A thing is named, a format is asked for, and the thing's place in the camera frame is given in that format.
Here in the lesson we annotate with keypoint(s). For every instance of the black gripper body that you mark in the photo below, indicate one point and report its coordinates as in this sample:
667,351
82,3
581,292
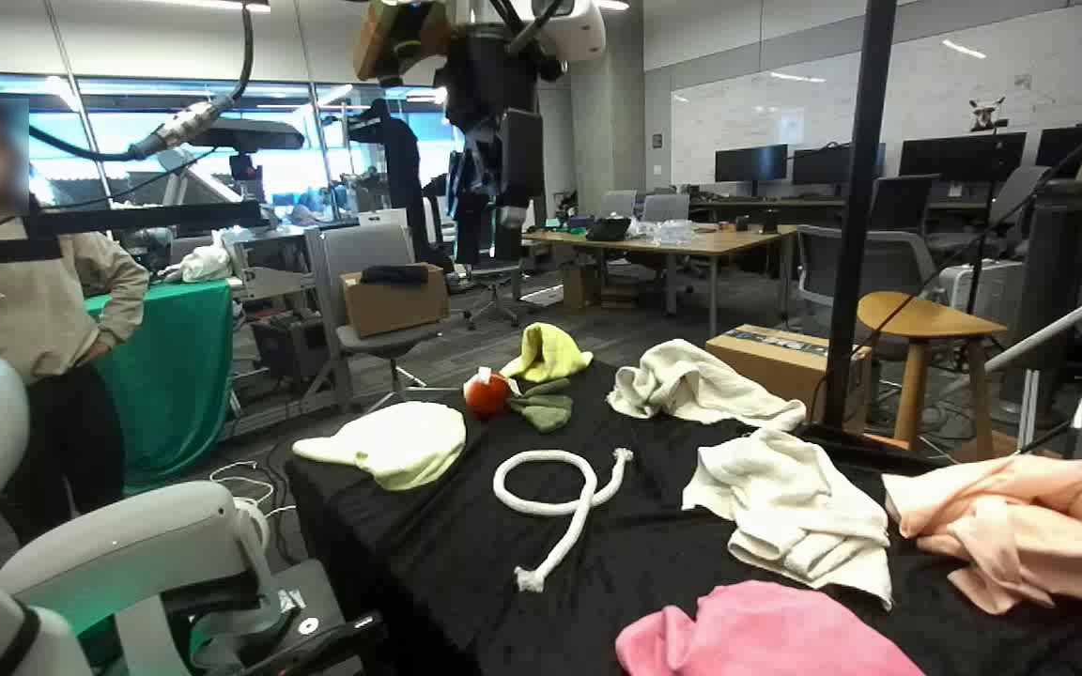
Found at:
492,75

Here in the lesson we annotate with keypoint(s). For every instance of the yellow green towel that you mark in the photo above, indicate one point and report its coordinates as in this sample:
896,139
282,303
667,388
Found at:
547,353

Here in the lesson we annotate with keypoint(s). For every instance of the red toy radish green leaves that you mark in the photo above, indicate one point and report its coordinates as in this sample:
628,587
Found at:
485,396

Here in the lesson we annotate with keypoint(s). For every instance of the cream white towel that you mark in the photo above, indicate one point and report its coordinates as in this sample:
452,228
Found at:
692,382

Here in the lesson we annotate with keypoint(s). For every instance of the pale green t-shirt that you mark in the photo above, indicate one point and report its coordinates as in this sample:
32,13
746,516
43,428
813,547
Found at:
394,441

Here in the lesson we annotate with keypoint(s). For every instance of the pink t-shirt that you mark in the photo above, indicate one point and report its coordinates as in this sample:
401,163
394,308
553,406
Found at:
752,634

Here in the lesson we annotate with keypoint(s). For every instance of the peach t-shirt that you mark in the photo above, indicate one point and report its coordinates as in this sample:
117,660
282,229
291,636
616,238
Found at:
1043,528

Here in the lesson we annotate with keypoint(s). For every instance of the small black bag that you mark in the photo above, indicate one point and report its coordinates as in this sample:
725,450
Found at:
606,228

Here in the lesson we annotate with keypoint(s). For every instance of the grey office chair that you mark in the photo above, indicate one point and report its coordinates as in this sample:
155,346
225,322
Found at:
359,249

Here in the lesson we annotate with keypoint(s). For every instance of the long wooden desk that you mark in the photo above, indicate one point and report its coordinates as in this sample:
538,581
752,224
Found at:
667,243

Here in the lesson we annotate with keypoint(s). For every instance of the small cardboard box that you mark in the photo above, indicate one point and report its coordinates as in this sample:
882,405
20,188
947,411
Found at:
394,303

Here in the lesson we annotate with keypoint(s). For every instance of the black computer monitor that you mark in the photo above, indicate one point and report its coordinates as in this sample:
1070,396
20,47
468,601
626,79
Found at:
752,163
960,154
826,168
1065,145

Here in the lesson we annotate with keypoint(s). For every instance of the white crumpled object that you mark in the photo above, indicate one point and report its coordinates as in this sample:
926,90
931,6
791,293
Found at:
200,264

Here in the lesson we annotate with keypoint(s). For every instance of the black vertical pole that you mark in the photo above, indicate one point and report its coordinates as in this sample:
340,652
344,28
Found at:
864,188

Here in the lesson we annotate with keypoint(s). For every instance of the large printed cardboard box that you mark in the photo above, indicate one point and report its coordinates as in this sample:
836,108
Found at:
773,357

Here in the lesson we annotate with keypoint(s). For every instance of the green cloth covered table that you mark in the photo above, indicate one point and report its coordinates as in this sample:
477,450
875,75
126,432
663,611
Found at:
171,378

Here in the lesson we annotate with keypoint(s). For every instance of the black velvet tablecloth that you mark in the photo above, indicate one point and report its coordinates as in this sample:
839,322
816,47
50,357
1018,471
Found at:
440,565

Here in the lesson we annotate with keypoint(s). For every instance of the wooden stool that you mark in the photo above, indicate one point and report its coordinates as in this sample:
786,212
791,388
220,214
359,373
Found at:
922,322

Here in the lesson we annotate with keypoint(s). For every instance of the black drone figure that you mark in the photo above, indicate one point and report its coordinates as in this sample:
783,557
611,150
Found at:
986,115

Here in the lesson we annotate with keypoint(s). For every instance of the person in beige sweater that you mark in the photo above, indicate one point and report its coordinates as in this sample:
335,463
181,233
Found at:
28,313

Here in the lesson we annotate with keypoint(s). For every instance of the white crumpled towel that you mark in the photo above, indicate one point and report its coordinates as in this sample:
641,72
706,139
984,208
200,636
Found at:
791,512

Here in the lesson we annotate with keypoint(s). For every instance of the dark tall cylinder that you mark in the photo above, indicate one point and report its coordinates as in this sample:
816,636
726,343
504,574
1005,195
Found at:
1056,256

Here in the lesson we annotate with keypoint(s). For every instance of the silver metal rod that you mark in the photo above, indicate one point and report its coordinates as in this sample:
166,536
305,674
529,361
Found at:
1050,332

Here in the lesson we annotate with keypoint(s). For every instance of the black camera on stand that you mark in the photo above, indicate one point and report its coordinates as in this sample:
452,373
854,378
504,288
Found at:
246,135

